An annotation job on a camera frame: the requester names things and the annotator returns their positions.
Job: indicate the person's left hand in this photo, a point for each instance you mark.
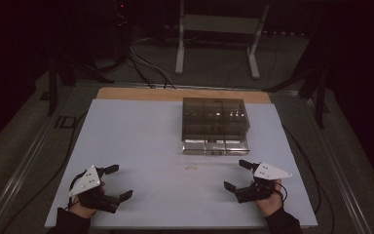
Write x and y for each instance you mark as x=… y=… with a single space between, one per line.
x=82 y=212

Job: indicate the clear plastic drawer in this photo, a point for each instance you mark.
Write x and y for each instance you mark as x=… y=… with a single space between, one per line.
x=215 y=147

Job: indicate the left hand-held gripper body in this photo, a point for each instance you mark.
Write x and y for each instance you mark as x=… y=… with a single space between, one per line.
x=86 y=183

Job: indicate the person's right hand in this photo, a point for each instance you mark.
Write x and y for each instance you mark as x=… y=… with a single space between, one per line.
x=272 y=204

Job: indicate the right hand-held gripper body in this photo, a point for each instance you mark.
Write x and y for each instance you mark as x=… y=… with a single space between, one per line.
x=256 y=192

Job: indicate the white metal stand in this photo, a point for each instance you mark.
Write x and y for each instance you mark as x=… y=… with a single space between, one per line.
x=219 y=24

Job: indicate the white table board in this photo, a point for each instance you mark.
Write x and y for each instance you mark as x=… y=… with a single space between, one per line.
x=149 y=143

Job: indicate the smoky transparent drawer box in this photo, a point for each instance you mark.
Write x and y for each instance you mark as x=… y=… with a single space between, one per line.
x=215 y=118

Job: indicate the black tripod stand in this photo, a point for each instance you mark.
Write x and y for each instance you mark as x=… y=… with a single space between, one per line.
x=319 y=97
x=53 y=87

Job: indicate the aluminium floor rail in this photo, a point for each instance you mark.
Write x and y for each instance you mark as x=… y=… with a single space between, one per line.
x=337 y=169
x=19 y=182

